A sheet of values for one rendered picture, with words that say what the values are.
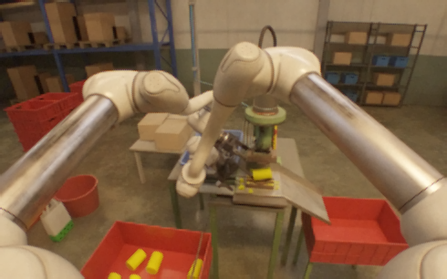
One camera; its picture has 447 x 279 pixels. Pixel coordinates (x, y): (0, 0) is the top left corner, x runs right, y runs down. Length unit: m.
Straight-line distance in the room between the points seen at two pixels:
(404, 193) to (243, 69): 0.42
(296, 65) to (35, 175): 0.64
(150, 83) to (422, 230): 0.67
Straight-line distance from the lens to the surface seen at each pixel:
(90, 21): 6.47
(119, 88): 0.73
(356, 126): 0.54
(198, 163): 0.90
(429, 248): 0.34
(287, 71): 0.65
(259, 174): 1.36
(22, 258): 0.32
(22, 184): 0.54
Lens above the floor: 1.89
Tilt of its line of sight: 27 degrees down
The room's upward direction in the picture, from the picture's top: 1 degrees counter-clockwise
